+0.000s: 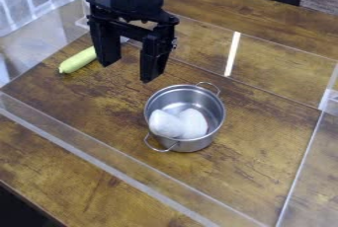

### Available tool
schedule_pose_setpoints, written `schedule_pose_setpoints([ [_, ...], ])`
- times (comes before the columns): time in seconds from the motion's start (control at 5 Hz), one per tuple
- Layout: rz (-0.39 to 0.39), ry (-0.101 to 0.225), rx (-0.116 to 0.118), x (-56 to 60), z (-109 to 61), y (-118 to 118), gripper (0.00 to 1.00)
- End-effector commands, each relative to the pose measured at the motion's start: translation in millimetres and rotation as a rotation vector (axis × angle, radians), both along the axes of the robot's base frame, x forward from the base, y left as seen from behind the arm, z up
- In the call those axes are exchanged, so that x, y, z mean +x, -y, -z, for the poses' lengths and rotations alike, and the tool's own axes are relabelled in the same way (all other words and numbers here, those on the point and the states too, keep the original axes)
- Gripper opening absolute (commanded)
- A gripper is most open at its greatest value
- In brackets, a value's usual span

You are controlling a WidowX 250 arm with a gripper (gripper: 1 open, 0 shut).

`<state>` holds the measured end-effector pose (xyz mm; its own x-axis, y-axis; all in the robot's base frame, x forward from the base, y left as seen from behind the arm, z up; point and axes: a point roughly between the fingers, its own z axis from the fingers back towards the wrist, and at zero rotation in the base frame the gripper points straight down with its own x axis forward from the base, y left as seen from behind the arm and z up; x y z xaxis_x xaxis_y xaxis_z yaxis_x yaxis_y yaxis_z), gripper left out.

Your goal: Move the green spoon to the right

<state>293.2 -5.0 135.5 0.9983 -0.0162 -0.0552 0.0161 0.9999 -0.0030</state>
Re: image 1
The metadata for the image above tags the clear acrylic enclosure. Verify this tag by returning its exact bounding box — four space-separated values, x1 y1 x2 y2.
0 0 338 227

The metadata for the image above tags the green handled spoon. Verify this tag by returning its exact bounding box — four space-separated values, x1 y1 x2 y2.
57 46 96 74

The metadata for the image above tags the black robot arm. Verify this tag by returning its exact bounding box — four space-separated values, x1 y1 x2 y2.
85 0 179 83

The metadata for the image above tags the white plush mushroom toy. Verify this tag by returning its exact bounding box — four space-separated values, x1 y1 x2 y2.
149 109 208 139

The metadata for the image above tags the silver metal pot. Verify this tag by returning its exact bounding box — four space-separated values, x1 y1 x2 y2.
144 82 225 153

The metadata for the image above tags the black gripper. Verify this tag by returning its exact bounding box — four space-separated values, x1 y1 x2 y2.
85 0 179 83

